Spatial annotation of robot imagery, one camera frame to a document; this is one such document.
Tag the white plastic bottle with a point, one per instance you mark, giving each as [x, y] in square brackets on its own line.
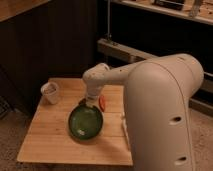
[124, 127]

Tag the green ceramic bowl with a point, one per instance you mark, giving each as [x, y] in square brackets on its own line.
[85, 122]

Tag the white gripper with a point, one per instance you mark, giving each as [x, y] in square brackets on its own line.
[91, 102]

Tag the white paper cup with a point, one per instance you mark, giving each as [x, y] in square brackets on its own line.
[50, 91]

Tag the orange carrot toy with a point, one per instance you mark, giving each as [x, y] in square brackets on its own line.
[102, 103]

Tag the wooden table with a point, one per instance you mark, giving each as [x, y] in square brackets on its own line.
[48, 139]

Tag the wooden shelf with items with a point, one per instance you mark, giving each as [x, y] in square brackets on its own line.
[195, 10]

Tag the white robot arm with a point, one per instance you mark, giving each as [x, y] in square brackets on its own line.
[156, 98]

